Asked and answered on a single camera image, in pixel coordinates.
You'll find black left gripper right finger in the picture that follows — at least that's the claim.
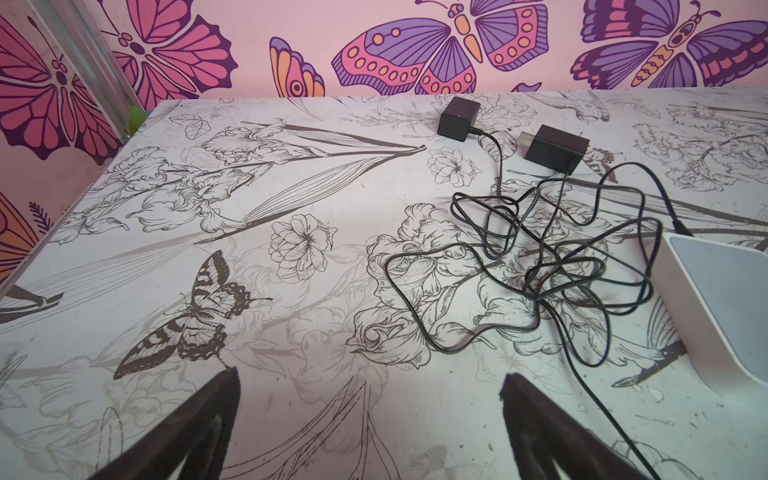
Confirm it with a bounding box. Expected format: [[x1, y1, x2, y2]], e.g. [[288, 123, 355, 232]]
[[500, 373, 643, 480]]

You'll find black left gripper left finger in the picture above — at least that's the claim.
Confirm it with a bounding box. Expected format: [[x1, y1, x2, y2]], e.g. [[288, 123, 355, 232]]
[[93, 367, 240, 479]]

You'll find white network switch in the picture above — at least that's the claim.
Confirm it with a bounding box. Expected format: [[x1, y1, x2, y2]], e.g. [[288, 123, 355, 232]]
[[651, 233, 767, 400]]

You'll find black power adapter right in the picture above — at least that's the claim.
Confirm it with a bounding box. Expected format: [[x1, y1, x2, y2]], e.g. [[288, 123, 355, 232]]
[[517, 125, 590, 176]]

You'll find black power adapter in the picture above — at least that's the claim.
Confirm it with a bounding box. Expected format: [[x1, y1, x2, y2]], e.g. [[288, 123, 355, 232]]
[[437, 97, 480, 142], [517, 125, 590, 176]]

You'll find black power adapter left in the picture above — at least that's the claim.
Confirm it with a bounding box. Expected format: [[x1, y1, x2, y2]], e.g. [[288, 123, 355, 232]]
[[437, 97, 480, 142]]

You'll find aluminium frame post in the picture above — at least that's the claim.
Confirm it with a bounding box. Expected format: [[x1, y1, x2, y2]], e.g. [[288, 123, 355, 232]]
[[29, 0, 147, 141]]

